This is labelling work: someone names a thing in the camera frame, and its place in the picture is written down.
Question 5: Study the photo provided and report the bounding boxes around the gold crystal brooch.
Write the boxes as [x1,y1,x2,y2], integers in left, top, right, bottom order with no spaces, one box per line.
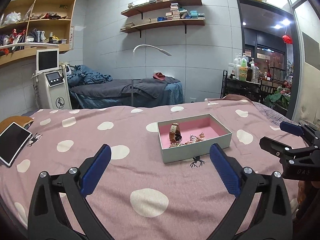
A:
[190,133,205,143]

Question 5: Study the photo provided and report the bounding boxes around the brown leather strap watch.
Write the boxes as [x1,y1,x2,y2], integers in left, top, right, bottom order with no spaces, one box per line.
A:
[169,122,182,143]

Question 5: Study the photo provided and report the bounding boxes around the person right hand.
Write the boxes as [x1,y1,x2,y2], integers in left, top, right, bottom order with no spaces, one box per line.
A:
[297,181,320,205]

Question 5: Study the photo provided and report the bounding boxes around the green potted plant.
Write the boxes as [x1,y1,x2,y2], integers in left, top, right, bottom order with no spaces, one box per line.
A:
[264,87,291,110]

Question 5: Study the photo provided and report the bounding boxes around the black metal cart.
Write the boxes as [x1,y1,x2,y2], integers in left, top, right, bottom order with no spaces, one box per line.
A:
[220,70,260,102]

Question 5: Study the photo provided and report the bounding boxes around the grey box pink lining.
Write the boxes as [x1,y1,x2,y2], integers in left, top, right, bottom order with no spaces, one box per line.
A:
[157,114,232,164]

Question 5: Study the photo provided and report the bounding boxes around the green yellow bottle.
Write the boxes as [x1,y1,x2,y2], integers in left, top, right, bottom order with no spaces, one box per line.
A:
[239,58,248,81]

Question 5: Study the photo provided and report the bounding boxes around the white tablet black screen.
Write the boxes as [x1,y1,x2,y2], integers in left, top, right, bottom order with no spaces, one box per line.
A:
[0,122,32,167]

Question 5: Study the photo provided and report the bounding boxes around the red hanging ornament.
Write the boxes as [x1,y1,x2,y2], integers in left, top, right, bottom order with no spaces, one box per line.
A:
[282,34,293,44]

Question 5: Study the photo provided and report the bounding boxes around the white beauty machine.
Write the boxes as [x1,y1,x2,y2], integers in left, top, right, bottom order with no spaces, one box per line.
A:
[31,49,72,110]

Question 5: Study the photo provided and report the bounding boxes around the blue crumpled blanket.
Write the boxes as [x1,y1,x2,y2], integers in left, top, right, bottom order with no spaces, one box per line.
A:
[67,64,113,88]

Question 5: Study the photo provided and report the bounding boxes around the grey blue massage bed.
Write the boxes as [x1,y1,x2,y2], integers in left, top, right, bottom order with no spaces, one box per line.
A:
[69,77,184,109]

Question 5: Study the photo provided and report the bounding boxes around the red folded cloth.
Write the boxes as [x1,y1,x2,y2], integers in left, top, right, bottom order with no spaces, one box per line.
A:
[153,72,165,81]

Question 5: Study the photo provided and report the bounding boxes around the white arc floor lamp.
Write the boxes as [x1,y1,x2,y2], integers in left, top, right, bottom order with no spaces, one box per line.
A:
[131,44,173,108]

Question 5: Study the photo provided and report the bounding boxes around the near white arc lamp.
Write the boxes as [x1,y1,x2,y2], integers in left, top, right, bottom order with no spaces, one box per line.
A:
[0,42,59,50]

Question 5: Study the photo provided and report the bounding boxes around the lower wooden wall shelf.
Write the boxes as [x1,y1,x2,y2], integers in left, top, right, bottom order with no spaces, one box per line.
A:
[120,17,206,38]

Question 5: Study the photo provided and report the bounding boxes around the upper wooden wall shelf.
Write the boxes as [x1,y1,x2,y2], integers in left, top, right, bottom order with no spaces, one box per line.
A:
[121,0,202,17]

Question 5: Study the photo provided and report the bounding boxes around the wooden cubby wall shelf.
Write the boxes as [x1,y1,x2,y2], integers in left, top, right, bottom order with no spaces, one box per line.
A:
[1,0,76,67]

